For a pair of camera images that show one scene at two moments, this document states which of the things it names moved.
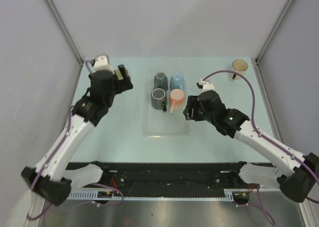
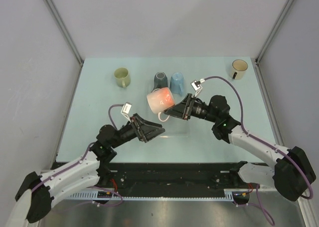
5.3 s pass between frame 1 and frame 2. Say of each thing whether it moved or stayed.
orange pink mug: moved
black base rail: stayed
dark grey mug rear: stayed
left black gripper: moved
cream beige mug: stayed
